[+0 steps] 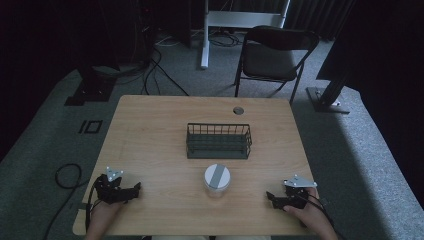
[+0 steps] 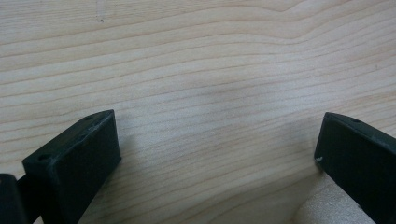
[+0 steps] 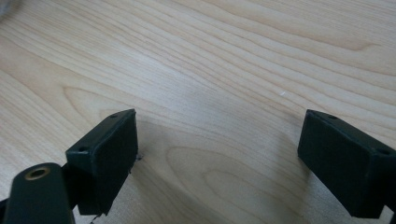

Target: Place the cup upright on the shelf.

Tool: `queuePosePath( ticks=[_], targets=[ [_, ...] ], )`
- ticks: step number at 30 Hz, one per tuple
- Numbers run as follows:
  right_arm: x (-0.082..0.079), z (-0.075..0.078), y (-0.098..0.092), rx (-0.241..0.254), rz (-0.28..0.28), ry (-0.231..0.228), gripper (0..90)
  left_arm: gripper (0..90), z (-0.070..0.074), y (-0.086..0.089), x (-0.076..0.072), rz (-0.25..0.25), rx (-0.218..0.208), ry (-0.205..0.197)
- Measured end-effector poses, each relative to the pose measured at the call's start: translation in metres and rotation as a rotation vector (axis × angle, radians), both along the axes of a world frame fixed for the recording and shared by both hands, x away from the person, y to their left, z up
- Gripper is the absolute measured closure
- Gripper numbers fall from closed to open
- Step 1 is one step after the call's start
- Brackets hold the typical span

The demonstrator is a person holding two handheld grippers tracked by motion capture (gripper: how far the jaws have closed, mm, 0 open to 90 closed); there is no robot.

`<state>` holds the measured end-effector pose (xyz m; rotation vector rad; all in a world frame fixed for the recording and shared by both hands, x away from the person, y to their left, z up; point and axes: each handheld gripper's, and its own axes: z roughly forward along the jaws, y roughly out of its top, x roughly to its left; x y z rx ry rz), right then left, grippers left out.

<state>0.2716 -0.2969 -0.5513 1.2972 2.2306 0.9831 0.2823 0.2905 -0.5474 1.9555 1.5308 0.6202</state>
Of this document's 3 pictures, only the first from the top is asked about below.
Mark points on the dark curtain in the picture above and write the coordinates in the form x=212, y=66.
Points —
x=316, y=16

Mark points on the white desk frame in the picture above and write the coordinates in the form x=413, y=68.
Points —
x=213, y=20

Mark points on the clear jar with white lid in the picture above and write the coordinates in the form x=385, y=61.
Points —
x=217, y=180

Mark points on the person's left hand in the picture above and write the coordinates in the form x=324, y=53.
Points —
x=106, y=213

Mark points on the black folding chair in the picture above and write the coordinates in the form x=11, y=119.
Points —
x=270, y=56

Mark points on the person's right hand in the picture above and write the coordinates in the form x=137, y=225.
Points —
x=310, y=213

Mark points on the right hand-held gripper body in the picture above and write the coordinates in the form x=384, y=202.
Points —
x=296, y=190

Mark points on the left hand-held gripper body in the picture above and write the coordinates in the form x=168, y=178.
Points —
x=108, y=191

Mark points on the black stand with base plate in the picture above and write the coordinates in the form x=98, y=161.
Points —
x=328, y=100
x=91, y=90

